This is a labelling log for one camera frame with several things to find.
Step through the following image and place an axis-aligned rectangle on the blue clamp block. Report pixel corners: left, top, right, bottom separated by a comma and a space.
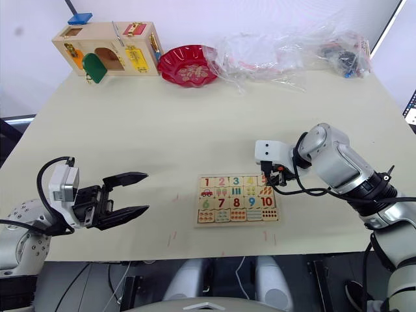
67, 12, 94, 26

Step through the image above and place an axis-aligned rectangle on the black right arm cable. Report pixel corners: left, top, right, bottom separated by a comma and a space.
271, 131, 336, 196

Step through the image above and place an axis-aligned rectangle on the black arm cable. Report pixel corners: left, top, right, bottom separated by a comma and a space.
271, 131, 336, 196
36, 156, 76, 236

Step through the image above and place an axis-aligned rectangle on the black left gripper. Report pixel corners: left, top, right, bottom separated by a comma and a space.
71, 172, 150, 232

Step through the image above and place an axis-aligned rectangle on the black monitor frame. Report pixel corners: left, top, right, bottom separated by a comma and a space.
369, 0, 408, 60

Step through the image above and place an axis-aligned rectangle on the black checkered calibration board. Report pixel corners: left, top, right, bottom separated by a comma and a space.
402, 88, 416, 125

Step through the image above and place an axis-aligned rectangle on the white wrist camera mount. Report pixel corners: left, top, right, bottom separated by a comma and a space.
47, 162, 81, 206
253, 139, 298, 173

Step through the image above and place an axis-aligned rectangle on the white rounded robot leg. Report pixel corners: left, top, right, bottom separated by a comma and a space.
253, 255, 294, 312

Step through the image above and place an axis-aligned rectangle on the clear crumpled plastic bag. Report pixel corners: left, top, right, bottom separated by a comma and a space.
213, 18, 328, 96

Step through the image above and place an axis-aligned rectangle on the thin white cable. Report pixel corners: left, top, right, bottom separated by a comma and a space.
235, 255, 248, 294

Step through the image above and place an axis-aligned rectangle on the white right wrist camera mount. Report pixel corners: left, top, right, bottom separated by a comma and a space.
253, 139, 298, 173

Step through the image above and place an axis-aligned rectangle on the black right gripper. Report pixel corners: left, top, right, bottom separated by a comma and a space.
259, 160, 296, 188

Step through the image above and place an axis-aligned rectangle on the wooden lock activity box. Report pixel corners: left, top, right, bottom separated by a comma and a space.
51, 20, 165, 86

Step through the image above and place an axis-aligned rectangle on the plastic bag with dark parts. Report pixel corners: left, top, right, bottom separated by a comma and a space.
310, 29, 373, 79

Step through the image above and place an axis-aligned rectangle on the grey robot torso top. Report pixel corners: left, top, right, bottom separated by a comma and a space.
122, 298, 295, 312

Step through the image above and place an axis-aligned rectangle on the wooden number puzzle board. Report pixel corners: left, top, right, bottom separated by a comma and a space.
194, 172, 281, 229

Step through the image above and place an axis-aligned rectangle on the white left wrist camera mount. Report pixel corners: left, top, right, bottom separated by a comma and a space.
47, 162, 81, 206

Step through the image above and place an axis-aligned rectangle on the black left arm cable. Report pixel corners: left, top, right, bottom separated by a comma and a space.
36, 156, 76, 236

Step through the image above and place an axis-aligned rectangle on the red scalloped plastic plate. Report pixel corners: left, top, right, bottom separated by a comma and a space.
157, 44, 222, 88

